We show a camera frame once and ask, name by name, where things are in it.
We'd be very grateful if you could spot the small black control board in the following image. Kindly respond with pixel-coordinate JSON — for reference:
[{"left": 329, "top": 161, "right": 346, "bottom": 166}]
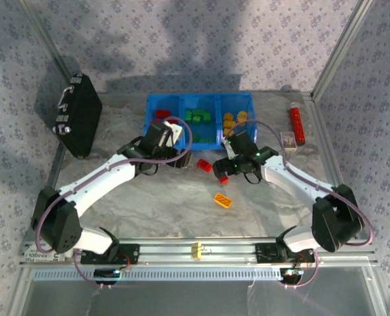
[
  {"left": 279, "top": 267, "right": 304, "bottom": 284},
  {"left": 94, "top": 268, "right": 122, "bottom": 281}
]

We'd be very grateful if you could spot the playing card box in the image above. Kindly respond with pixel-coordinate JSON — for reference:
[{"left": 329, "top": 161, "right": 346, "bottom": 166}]
[{"left": 279, "top": 130, "right": 298, "bottom": 152}]

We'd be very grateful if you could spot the blue three-compartment bin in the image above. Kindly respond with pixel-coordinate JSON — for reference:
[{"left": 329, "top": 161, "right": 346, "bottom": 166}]
[{"left": 144, "top": 93, "right": 258, "bottom": 151}]

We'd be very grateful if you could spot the aluminium side rail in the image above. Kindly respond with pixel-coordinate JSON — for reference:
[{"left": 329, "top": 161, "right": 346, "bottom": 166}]
[
  {"left": 302, "top": 92, "right": 379, "bottom": 241},
  {"left": 36, "top": 144, "right": 67, "bottom": 238}
]

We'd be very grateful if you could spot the aluminium frame post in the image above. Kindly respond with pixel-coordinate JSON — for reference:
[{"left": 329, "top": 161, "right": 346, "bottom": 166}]
[{"left": 312, "top": 0, "right": 376, "bottom": 99}]

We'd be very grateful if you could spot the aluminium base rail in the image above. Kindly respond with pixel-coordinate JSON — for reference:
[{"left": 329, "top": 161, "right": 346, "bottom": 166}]
[{"left": 19, "top": 237, "right": 379, "bottom": 268}]

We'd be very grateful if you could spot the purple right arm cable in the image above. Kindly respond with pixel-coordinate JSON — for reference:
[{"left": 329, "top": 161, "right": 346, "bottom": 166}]
[{"left": 223, "top": 120, "right": 375, "bottom": 290}]

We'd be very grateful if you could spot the red glitter tube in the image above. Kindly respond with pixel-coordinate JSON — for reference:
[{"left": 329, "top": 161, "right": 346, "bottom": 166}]
[{"left": 289, "top": 101, "right": 308, "bottom": 146}]

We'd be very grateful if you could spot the yellow clip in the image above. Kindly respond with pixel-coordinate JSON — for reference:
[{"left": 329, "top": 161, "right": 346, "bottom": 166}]
[{"left": 190, "top": 242, "right": 204, "bottom": 260}]

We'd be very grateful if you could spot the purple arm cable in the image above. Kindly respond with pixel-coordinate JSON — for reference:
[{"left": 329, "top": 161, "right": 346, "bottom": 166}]
[
  {"left": 223, "top": 120, "right": 375, "bottom": 290},
  {"left": 33, "top": 116, "right": 194, "bottom": 289}
]

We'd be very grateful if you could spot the slotted grey cable duct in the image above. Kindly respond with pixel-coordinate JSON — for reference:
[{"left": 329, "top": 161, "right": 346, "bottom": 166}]
[{"left": 33, "top": 268, "right": 283, "bottom": 281}]

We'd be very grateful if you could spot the white printed label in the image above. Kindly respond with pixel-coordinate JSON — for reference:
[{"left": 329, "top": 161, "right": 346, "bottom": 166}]
[{"left": 25, "top": 250, "right": 59, "bottom": 264}]

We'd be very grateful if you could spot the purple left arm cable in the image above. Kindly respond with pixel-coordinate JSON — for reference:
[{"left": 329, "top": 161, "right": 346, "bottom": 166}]
[{"left": 33, "top": 116, "right": 194, "bottom": 289}]

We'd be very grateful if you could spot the black hard case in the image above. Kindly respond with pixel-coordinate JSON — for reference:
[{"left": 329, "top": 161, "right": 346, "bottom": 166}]
[{"left": 52, "top": 73, "right": 103, "bottom": 159}]

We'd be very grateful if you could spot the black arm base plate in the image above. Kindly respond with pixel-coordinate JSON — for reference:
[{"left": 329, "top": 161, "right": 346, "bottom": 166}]
[
  {"left": 255, "top": 242, "right": 316, "bottom": 264},
  {"left": 79, "top": 242, "right": 140, "bottom": 265}
]

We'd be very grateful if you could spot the yellow long lego brick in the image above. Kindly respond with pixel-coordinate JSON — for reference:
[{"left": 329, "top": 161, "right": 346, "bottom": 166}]
[{"left": 213, "top": 192, "right": 234, "bottom": 209}]

